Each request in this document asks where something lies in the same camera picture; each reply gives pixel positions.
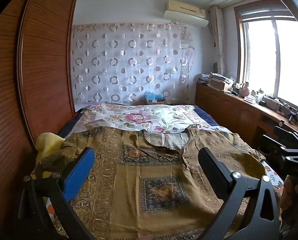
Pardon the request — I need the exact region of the pink jug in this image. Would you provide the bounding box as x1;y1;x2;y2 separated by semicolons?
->
239;82;251;97

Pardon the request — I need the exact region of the grey box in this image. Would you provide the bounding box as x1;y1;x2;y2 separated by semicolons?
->
263;97;282;108

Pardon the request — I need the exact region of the olive gold patterned shirt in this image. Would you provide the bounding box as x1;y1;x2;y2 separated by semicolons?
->
35;125;283;240

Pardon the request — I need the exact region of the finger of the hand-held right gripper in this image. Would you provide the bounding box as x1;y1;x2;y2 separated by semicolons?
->
273;125;298;147
260;134;290;167

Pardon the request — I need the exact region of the yellow garment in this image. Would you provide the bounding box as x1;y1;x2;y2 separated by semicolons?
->
35;132;66;180

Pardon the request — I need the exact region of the brown wooden wardrobe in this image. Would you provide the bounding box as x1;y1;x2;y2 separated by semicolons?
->
0;0;77;230

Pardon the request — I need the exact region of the long wooden cabinet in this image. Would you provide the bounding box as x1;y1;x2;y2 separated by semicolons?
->
195;83;298;147

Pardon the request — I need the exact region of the pile of papers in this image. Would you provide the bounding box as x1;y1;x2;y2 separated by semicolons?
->
209;72;234;83

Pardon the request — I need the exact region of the window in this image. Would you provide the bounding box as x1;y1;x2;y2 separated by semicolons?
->
235;0;298;110

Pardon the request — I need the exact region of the white circle pattern curtain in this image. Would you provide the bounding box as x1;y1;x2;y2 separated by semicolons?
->
73;23;195;105

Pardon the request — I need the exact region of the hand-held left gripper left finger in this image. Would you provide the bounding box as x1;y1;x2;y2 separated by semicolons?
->
18;147;97;240

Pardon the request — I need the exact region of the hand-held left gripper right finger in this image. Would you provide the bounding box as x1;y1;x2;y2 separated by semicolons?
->
197;147;282;240

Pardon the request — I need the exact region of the beige window curtain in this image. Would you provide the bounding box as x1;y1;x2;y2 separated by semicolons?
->
210;5;226;73

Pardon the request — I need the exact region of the brown cardboard box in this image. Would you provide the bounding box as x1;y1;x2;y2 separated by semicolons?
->
210;79;232;91

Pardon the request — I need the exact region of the blue item on cardboard box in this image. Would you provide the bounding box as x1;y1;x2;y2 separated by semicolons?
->
145;91;165;105

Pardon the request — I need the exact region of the wall air conditioner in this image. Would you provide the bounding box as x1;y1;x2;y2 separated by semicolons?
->
163;0;209;27

